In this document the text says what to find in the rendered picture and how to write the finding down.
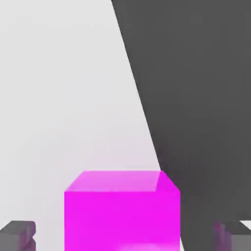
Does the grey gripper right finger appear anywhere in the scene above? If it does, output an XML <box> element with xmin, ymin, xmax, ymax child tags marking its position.
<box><xmin>211</xmin><ymin>219</ymin><xmax>251</xmax><ymax>251</ymax></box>

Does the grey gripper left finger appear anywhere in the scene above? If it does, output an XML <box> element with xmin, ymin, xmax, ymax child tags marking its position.
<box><xmin>0</xmin><ymin>220</ymin><xmax>37</xmax><ymax>251</ymax></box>

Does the small magenta cube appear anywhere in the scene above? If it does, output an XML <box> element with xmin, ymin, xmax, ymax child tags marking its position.
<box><xmin>64</xmin><ymin>170</ymin><xmax>181</xmax><ymax>251</ymax></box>

